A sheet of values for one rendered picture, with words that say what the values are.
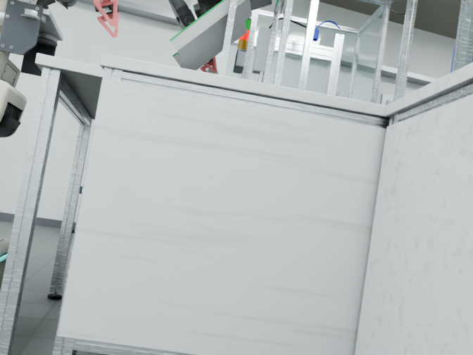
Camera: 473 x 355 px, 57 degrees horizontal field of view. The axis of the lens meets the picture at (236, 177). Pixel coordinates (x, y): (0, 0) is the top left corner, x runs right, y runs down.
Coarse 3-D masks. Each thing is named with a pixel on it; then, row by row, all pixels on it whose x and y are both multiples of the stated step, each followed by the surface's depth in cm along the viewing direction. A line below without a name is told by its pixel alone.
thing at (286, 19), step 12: (276, 0) 167; (288, 0) 133; (276, 12) 166; (288, 12) 134; (228, 24) 132; (276, 24) 166; (288, 24) 133; (228, 36) 132; (228, 48) 131; (276, 72) 132; (276, 84) 132
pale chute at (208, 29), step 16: (224, 0) 135; (240, 0) 135; (208, 16) 135; (224, 16) 135; (240, 16) 142; (192, 32) 136; (208, 32) 138; (224, 32) 145; (176, 48) 136; (192, 48) 140
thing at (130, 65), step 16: (112, 64) 107; (128, 64) 107; (144, 64) 107; (160, 64) 108; (176, 80) 110; (192, 80) 108; (208, 80) 109; (224, 80) 109; (240, 80) 109; (272, 96) 110; (288, 96) 110; (304, 96) 110; (320, 96) 111; (336, 96) 111; (352, 112) 113; (368, 112) 112; (384, 112) 112
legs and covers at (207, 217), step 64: (128, 128) 107; (192, 128) 108; (256, 128) 109; (320, 128) 111; (384, 128) 112; (128, 192) 106; (192, 192) 107; (256, 192) 109; (320, 192) 110; (128, 256) 105; (192, 256) 107; (256, 256) 108; (320, 256) 109; (64, 320) 103; (128, 320) 105; (192, 320) 106; (256, 320) 107; (320, 320) 108
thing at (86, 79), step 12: (36, 60) 115; (48, 60) 116; (60, 60) 116; (72, 72) 118; (84, 72) 118; (96, 72) 118; (72, 84) 134; (84, 84) 131; (96, 84) 128; (84, 96) 151; (96, 96) 148; (96, 108) 172
